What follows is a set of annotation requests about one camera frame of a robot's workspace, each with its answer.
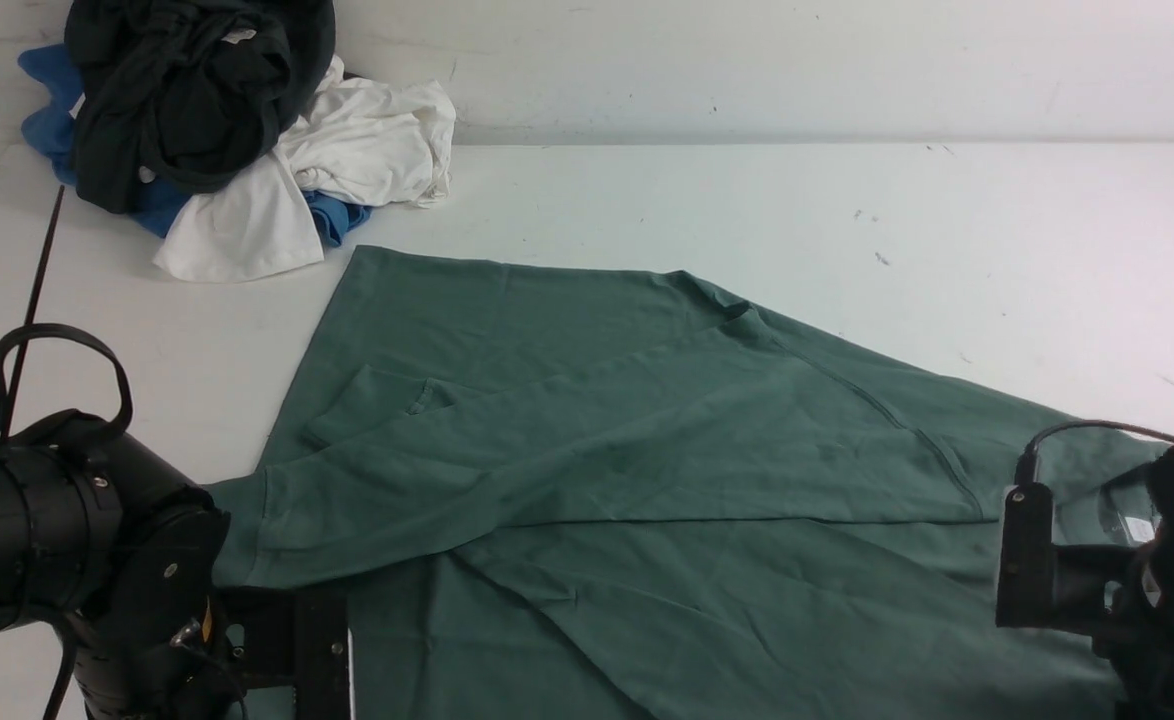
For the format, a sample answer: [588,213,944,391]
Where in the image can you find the green long-sleeve top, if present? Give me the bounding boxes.
[211,247,1119,719]

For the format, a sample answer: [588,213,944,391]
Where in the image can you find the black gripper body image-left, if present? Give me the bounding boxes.
[177,587,353,719]

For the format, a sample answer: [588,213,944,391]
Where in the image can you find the black camera cable image-left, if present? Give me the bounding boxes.
[0,186,135,451]

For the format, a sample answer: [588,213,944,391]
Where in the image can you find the blue crumpled garment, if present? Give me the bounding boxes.
[16,43,373,247]

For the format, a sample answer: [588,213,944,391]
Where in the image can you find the black camera cable image-right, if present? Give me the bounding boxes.
[1013,420,1174,487]

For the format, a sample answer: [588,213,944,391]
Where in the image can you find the black robot arm with Piper label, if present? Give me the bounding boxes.
[0,410,1174,719]

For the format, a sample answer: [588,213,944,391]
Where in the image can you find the white crumpled garment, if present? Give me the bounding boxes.
[153,58,456,284]

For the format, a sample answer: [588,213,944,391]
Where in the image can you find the dark green crumpled garment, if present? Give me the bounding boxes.
[63,1,336,214]

